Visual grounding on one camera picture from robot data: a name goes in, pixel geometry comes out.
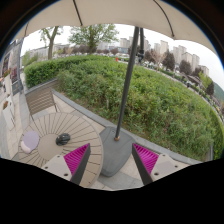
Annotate lilac round mouse pad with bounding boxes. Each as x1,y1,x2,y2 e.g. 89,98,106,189
21,131,39,154

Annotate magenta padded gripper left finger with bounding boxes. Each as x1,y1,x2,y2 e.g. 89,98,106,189
42,144,91,185

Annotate round slatted patio table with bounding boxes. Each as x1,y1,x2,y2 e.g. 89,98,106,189
18,112,103,187

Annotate grey umbrella base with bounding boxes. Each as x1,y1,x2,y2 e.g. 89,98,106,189
100,126,135,177

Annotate white planter box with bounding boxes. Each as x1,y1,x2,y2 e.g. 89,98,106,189
3,101,15,130

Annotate black computer mouse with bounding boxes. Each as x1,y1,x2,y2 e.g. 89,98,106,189
56,133,70,146

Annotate beige patio umbrella canopy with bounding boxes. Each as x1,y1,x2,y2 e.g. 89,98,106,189
14,0,216,53

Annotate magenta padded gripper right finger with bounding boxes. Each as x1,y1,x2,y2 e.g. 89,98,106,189
132,143,187,185

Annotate dark umbrella pole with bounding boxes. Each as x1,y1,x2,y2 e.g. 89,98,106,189
114,27,140,141

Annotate brown slatted patio chair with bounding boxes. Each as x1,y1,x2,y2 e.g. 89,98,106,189
25,87,58,116

